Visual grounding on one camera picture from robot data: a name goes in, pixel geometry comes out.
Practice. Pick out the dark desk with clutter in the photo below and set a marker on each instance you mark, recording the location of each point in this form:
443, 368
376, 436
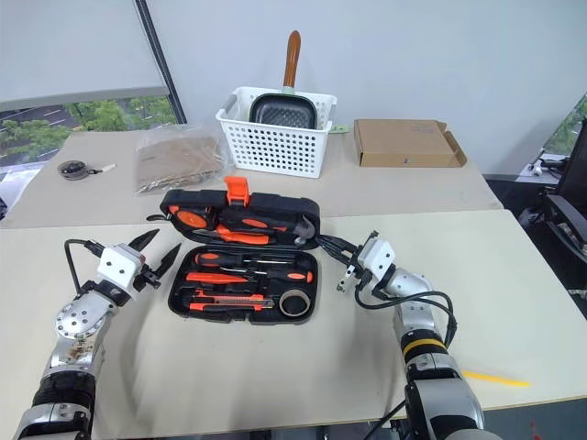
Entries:
546, 167

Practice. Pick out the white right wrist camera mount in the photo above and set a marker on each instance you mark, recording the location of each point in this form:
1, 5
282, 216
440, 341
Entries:
377, 256

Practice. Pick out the black plastic tool case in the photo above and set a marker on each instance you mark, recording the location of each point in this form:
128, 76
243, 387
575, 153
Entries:
257, 201

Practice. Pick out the grey tape roll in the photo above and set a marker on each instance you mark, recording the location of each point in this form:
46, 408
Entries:
294, 303

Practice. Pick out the green object behind basket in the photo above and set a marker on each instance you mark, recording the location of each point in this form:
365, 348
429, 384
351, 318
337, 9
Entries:
339, 129

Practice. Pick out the slim orange hand tool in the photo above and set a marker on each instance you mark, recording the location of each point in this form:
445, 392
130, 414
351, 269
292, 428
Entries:
211, 277

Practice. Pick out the clear bag of brown paper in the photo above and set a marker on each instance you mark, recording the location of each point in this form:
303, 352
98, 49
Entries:
174, 160

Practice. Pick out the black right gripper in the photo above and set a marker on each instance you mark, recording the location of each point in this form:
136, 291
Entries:
352, 275

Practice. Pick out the black round reel with tag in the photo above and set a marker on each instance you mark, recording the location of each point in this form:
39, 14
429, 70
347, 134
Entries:
71, 169

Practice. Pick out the black office chair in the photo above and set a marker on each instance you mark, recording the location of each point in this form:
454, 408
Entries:
573, 192

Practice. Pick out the brown cardboard box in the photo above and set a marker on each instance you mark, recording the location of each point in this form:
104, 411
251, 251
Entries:
403, 146

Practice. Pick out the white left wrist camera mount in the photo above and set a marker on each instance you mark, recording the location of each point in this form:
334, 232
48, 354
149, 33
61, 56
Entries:
120, 266

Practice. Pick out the orange black tape measure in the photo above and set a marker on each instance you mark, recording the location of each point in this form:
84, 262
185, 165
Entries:
190, 217

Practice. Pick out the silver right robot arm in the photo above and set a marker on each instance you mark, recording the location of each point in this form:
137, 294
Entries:
426, 348

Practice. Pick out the black window frame post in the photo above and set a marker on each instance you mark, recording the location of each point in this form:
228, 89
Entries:
160, 59

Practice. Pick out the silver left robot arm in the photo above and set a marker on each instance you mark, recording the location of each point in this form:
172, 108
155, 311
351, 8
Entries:
73, 330

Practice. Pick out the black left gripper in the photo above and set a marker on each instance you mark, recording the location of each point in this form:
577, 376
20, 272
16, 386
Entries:
147, 276

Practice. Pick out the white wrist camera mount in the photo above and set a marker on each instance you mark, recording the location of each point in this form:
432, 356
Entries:
377, 256
120, 266

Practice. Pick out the white perforated plastic basket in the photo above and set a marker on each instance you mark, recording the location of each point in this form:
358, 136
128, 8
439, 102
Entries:
270, 149

